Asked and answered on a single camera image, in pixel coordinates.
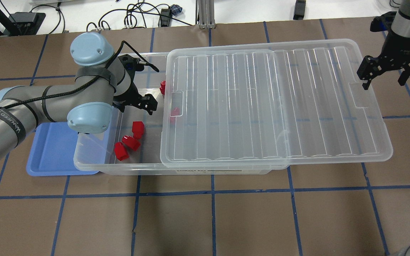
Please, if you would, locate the red block upright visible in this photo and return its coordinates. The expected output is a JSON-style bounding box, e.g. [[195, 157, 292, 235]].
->
[[132, 121, 145, 140]]

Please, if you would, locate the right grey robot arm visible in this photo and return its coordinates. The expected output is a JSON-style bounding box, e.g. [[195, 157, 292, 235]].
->
[[357, 0, 410, 90]]

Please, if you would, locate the red block lying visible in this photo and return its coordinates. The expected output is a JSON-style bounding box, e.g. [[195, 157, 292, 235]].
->
[[121, 135, 141, 151]]

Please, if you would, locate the aluminium frame post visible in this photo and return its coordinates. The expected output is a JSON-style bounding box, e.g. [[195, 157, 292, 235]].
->
[[196, 0, 215, 29]]

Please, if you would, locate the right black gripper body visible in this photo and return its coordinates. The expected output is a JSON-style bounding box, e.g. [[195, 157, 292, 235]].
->
[[378, 30, 410, 72]]

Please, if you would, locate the black cable bundle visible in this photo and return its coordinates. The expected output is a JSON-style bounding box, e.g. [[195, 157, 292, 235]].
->
[[86, 0, 195, 32]]

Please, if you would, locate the clear plastic storage box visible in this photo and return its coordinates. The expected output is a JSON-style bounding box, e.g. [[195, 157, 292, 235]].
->
[[73, 52, 271, 176]]

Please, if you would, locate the black power adapter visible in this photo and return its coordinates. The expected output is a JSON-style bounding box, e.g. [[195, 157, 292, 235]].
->
[[293, 0, 306, 20]]

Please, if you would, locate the red block front left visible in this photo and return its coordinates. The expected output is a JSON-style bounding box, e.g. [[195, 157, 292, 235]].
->
[[114, 142, 130, 161]]

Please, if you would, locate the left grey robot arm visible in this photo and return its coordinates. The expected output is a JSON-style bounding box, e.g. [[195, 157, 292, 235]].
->
[[0, 32, 159, 160]]

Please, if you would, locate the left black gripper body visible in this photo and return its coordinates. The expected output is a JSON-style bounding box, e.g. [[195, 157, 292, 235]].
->
[[113, 54, 147, 109]]

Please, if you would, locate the red block top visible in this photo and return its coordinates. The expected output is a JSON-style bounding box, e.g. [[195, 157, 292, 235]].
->
[[159, 80, 166, 96]]

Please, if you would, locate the blue plastic tray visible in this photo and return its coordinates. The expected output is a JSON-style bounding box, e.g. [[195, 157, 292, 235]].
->
[[26, 123, 98, 177]]

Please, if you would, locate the clear plastic box lid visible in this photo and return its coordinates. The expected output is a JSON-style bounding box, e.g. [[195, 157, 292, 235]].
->
[[160, 39, 393, 170]]

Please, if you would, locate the red block middle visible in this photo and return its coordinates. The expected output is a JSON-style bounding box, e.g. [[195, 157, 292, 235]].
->
[[170, 107, 181, 118]]

